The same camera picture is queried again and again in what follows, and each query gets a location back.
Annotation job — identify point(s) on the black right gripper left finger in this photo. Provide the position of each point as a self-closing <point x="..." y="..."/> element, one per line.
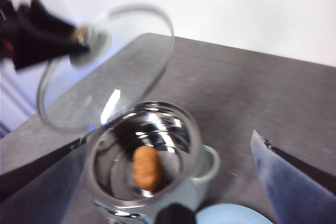
<point x="39" y="192"/>

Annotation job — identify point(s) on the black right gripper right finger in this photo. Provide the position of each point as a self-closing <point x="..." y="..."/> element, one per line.
<point x="294" y="187"/>

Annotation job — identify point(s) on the light blue round plate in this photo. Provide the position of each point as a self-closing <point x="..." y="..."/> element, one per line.
<point x="225" y="214"/>

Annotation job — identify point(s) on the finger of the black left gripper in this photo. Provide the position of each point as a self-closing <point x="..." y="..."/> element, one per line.
<point x="44" y="49"/>
<point x="44" y="18"/>

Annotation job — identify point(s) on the pale green electric steamer pot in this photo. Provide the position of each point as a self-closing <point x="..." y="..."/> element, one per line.
<point x="199" y="190"/>

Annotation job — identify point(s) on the brown potato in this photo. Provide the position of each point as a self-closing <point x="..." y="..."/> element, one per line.
<point x="147" y="167"/>

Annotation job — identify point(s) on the glass lid with green knob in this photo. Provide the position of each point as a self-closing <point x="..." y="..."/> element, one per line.
<point x="126" y="72"/>

